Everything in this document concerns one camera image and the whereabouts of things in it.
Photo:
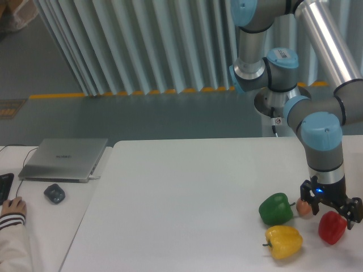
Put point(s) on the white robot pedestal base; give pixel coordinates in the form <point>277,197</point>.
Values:
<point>268,124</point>

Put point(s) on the white corrugated folding screen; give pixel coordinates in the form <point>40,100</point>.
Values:
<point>129,46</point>

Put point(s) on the green bell pepper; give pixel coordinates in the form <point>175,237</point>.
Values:
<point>276,210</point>

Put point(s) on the black keyboard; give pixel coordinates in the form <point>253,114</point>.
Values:
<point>5,186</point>

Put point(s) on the brown egg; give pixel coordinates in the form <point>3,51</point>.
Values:
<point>303,208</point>

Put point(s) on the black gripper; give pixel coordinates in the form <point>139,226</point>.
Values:
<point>334,196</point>

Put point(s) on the cardboard box with plastic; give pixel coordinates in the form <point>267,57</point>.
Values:
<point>16,15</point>

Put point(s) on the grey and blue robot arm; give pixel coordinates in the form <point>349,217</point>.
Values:
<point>316,124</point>

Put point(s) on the person's hand on mouse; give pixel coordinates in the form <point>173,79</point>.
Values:
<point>13,212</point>

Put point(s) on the silver closed laptop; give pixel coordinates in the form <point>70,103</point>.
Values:
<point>64,160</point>

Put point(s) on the red bell pepper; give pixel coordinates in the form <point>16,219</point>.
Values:
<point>331,227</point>

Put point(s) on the white striped sleeve forearm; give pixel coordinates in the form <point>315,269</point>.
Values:
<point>15,246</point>

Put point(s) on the yellow bell pepper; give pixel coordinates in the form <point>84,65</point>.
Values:
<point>283,241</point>

